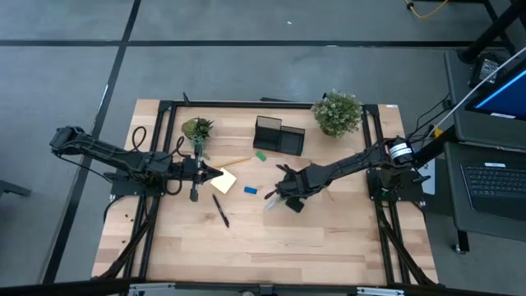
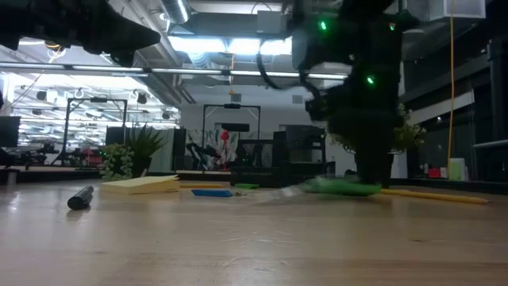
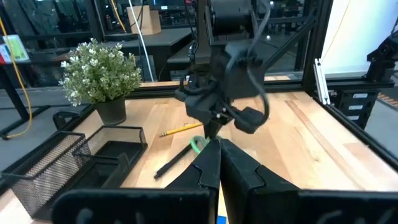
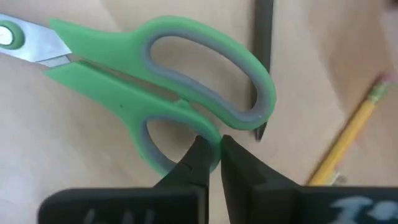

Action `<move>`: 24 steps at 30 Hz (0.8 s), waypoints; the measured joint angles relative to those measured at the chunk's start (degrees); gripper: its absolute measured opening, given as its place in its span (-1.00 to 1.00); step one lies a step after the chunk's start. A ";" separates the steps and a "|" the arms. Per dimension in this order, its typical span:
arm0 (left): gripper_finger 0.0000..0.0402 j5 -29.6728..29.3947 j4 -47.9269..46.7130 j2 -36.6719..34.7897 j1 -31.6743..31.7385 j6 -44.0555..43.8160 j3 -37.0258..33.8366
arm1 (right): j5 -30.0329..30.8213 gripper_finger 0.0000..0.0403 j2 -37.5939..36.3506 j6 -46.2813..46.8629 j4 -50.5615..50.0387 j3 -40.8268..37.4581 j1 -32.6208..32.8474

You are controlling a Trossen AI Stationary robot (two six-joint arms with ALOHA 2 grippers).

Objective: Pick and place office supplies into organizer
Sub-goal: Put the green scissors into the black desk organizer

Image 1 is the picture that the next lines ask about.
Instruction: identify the yellow cable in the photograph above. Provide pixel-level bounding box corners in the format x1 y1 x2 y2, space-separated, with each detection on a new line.
404 0 451 20

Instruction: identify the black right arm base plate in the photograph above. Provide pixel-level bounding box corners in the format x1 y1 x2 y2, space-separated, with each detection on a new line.
367 166 431 202

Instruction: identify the dark chair base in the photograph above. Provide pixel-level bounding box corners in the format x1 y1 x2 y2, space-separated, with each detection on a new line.
0 179 32 199

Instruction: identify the computer monitor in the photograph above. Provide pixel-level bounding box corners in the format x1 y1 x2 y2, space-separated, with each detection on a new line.
464 67 526 123

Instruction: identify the black mesh desk organizer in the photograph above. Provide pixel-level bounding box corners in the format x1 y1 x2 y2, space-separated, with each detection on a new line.
252 115 307 157

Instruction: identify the black metal table frame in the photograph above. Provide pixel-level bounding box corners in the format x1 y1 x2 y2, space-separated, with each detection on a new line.
92 98 439 289

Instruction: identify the black camera rig rail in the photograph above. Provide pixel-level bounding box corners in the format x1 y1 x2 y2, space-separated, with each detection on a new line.
0 277 526 296

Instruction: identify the small green succulent plant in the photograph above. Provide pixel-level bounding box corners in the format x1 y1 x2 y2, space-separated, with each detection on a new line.
181 117 215 160

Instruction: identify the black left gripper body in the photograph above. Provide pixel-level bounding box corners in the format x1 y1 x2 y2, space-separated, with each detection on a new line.
180 143 206 202

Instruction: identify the dark grey equipment cart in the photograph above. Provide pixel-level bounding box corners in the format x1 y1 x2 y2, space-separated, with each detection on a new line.
443 49 526 254

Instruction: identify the black stand pole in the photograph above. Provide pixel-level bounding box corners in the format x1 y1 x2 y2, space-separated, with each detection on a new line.
458 0 526 65

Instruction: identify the black laptop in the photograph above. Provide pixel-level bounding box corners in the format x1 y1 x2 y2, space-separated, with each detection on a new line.
459 162 526 221

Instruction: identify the black pen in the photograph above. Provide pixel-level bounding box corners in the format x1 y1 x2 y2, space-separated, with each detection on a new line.
211 193 230 229

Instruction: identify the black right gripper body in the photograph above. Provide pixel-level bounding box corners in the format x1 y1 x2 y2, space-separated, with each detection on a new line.
275 164 320 199

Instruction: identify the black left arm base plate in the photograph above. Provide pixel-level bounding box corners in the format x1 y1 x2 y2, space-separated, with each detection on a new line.
104 164 170 197

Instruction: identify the bushy potted plant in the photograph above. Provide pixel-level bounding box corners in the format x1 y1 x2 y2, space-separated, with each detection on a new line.
311 89 364 139

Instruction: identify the black power device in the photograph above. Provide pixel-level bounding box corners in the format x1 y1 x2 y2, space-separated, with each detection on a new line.
469 52 501 88

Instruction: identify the white cable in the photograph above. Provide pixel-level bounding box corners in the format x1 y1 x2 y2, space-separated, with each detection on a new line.
431 45 526 135

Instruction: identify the yellow sticky note pad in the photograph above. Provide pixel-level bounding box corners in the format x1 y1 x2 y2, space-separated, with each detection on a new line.
210 167 238 195

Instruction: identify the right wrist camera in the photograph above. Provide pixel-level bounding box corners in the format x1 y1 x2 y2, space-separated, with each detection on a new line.
285 197 306 214

